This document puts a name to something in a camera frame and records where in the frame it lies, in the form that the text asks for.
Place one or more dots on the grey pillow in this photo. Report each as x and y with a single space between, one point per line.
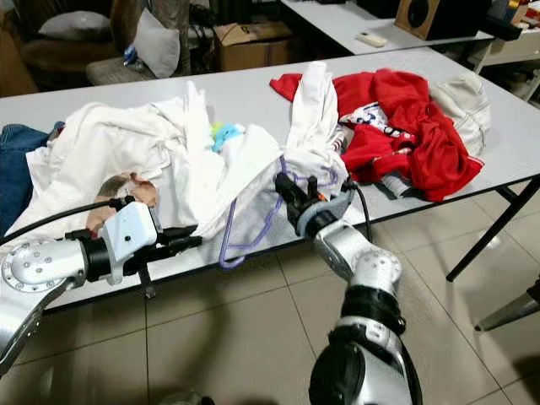
159 46
76 25

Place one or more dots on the small beige desk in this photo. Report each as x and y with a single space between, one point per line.
515 51

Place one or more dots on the brown armchair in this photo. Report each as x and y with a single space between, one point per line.
59 59

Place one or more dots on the long white table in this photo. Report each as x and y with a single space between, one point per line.
337 18

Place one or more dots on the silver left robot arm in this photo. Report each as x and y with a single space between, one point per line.
25 295

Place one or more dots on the white remote control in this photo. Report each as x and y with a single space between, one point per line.
371 39

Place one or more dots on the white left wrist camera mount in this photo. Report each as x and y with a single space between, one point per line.
132 232

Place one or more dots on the blue jeans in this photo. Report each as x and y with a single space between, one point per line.
21 177

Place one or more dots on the white jacket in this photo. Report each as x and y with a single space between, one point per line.
126 135

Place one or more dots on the purple plastic hanger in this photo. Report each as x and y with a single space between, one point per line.
222 245

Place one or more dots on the beige garment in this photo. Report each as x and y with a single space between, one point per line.
464 105

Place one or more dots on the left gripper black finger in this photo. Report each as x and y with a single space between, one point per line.
177 233
186 245

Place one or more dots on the brown cardboard box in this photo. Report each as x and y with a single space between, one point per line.
253 51

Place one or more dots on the tan patterned cloth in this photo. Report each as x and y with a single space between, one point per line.
126 190

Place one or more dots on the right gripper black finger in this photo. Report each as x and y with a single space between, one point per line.
314 188
286 191

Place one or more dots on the red jersey with white print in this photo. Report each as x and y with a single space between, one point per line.
430 160

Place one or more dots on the brown and black speaker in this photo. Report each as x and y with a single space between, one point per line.
422 17

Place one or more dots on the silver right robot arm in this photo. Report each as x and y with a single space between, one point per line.
371 270

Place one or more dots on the black soundbar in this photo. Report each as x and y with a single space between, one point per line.
502 27

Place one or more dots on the white table black frame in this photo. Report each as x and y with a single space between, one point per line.
236 84

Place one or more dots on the pale right wrist camera mount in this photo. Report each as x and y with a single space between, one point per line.
337 205

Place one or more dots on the grey metal leg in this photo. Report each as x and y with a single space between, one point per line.
510 310

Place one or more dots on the thin white garment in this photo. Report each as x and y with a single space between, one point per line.
253 169

